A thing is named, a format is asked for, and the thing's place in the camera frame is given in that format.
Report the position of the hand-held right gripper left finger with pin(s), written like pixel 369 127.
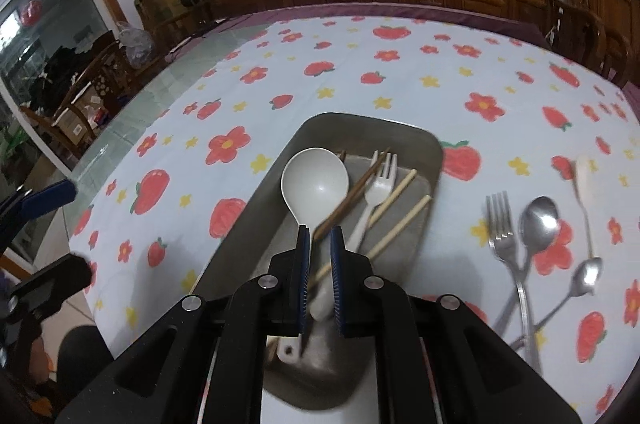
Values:
pixel 301 274

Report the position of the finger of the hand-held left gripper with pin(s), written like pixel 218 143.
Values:
pixel 50 197
pixel 50 282

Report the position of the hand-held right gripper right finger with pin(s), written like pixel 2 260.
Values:
pixel 337 279

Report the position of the brown chopstick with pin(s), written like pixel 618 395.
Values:
pixel 352 205
pixel 358 188

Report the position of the large white plastic spoon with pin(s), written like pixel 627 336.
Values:
pixel 315 184

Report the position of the white plastic fork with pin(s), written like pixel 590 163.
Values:
pixel 377 191

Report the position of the rectangular metal tray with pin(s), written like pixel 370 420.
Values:
pixel 400 144

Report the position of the person's left hand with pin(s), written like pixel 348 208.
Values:
pixel 39 360

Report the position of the pile of dark clothes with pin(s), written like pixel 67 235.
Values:
pixel 55 69

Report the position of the wooden chair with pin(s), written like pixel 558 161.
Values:
pixel 107 74

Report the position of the metal fork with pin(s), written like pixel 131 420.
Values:
pixel 502 234

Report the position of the clear plastic bag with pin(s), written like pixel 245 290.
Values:
pixel 135 44

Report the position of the red round window decoration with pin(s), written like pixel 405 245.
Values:
pixel 31 13

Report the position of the large metal spoon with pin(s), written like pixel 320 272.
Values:
pixel 540 219

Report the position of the strawberry printed tablecloth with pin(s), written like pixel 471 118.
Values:
pixel 400 69

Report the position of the small metal spoon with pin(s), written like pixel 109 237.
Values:
pixel 586 276

